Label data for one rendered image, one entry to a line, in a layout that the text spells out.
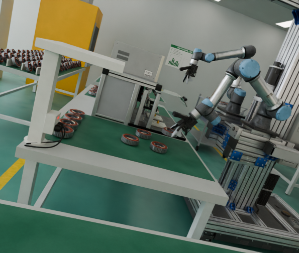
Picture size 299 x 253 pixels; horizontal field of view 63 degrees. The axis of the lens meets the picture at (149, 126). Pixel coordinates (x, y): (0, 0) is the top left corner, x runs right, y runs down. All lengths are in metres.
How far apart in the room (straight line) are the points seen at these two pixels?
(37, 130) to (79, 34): 4.47
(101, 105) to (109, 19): 5.68
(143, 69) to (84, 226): 1.37
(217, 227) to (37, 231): 1.64
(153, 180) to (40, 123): 0.57
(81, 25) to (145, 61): 3.76
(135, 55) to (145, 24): 5.48
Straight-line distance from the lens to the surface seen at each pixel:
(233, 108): 2.45
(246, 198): 2.52
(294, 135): 2.41
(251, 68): 1.73
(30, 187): 1.28
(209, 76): 7.75
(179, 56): 7.47
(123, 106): 1.81
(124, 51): 1.90
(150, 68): 1.91
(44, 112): 1.16
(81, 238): 0.75
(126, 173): 1.13
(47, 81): 1.13
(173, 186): 1.19
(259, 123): 2.04
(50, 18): 5.70
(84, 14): 5.57
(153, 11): 7.43
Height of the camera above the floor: 1.25
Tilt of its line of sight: 14 degrees down
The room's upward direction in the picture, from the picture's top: 18 degrees clockwise
